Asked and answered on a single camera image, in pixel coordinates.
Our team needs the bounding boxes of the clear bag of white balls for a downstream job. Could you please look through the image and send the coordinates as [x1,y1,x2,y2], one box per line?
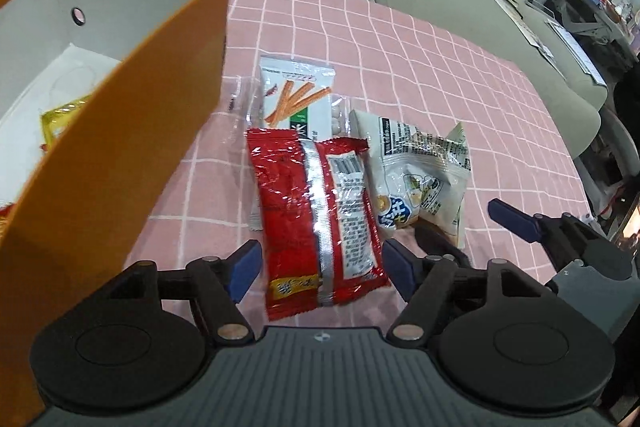
[217,72,350,155]

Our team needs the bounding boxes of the orange cardboard box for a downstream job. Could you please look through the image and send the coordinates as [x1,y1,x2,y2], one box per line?
[1,0,229,426]

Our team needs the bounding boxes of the orange red chip bag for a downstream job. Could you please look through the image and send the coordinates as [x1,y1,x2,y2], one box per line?
[0,204,14,237]

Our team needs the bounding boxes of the white breadstick snack packet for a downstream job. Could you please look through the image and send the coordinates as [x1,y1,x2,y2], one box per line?
[259,56,340,141]

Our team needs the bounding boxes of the pink checkered tablecloth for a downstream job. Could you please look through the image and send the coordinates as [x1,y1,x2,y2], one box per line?
[114,0,594,327]

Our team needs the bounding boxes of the white beige snack bag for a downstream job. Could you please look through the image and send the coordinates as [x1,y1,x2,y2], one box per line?
[349,109,472,247]

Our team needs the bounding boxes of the magazines on sofa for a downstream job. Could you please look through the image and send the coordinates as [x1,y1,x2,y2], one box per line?
[494,0,606,89]

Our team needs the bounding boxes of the yellow white Ameri candy bag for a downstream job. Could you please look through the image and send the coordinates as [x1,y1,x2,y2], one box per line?
[40,95,90,152]

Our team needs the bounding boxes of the red snack bag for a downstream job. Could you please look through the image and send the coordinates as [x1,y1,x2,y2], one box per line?
[246,128,388,321]

